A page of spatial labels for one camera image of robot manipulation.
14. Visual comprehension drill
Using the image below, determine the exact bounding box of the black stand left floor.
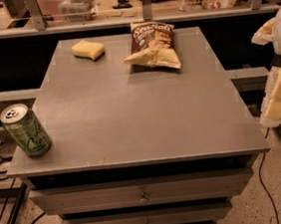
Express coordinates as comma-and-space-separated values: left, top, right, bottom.
0, 183, 27, 224

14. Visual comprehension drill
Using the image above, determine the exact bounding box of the yellow sponge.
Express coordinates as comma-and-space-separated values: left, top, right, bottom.
72, 40, 105, 61

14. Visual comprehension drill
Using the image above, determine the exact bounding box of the top drawer with knob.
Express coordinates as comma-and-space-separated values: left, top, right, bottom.
29, 168, 253, 215

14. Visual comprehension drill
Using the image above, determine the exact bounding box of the drawer with knob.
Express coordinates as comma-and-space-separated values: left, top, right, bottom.
62, 202, 231, 224
29, 168, 253, 215

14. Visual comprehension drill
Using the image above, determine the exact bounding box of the black cable right floor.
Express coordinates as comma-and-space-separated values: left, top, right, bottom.
252, 126, 281, 224

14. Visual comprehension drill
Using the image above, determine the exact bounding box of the brown sea salt chip bag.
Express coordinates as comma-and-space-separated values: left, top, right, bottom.
123, 21, 181, 69

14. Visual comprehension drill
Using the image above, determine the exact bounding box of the clear plastic container background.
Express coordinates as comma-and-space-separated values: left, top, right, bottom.
58, 0, 96, 22

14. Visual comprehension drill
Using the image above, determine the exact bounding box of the green soda can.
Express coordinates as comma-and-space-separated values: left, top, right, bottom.
0, 104, 52, 156

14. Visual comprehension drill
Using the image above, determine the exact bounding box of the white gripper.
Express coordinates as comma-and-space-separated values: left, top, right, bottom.
248, 16, 281, 129

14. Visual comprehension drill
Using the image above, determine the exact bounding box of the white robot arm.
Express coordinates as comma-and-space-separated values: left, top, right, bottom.
251, 7, 281, 128

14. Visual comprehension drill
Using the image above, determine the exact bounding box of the metal shelf rail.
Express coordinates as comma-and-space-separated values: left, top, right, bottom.
0, 0, 281, 39

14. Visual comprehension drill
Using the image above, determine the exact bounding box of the middle drawer with knob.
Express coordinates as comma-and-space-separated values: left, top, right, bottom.
62, 202, 231, 224

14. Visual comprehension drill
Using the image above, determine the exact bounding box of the grey drawer cabinet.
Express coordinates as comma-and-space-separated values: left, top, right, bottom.
9, 27, 269, 221

